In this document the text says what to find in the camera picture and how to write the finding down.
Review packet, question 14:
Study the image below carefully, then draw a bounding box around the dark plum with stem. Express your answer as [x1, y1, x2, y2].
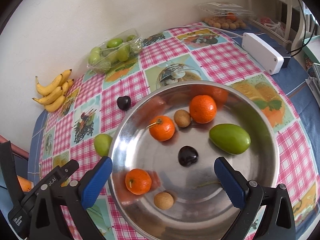
[178, 146, 199, 167]

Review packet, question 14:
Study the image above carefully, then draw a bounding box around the white chair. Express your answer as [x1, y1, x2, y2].
[248, 0, 318, 56]

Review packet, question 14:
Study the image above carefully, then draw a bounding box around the clear box of longans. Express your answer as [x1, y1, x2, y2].
[197, 2, 257, 30]

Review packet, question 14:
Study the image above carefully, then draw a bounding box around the brown longan near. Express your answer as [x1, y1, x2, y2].
[153, 192, 174, 210]

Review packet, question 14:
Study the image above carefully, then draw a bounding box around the bag of green fruits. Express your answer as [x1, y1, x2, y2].
[87, 28, 143, 74]

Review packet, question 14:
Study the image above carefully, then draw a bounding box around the pink checkered tablecloth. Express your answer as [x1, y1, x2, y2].
[28, 22, 319, 239]

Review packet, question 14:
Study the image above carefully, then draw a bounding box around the round metal plate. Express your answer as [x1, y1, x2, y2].
[108, 81, 279, 239]

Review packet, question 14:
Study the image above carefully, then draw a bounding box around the white rectangular box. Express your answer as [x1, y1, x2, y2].
[241, 33, 284, 75]

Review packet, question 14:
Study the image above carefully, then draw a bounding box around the bunch of yellow bananas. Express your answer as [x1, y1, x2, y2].
[32, 69, 74, 113]

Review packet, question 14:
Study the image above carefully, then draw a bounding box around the green mango in plate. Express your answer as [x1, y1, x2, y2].
[209, 124, 251, 155]

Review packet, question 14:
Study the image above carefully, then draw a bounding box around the orange tangerine with stem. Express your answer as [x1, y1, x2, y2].
[147, 115, 175, 142]

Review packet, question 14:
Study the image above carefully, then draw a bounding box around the orange tangerine far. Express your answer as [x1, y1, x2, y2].
[189, 95, 217, 124]

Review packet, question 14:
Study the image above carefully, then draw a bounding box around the green mango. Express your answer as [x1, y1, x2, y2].
[94, 134, 112, 157]
[209, 124, 251, 155]

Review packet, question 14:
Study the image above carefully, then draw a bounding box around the brown longan far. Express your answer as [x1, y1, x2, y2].
[174, 109, 191, 128]

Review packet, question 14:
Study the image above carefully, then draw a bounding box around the orange lidded cup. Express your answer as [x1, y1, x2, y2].
[17, 176, 34, 192]

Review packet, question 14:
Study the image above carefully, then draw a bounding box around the brown longan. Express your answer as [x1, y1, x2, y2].
[174, 109, 191, 128]
[153, 192, 174, 210]

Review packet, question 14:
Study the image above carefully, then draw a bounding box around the orange tangerine near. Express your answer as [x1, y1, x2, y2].
[125, 168, 152, 196]

